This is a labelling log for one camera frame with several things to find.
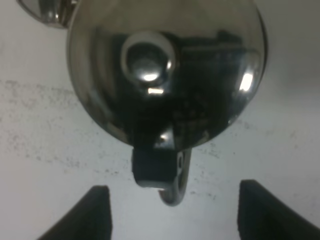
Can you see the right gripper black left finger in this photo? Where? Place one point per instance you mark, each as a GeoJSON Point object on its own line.
{"type": "Point", "coordinates": [89, 219]}

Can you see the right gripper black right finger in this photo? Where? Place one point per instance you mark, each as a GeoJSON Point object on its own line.
{"type": "Point", "coordinates": [262, 216]}

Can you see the stainless steel teapot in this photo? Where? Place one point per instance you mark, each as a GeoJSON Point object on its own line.
{"type": "Point", "coordinates": [165, 76]}

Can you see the steel saucer near teapot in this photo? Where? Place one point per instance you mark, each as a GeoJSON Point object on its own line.
{"type": "Point", "coordinates": [53, 13]}

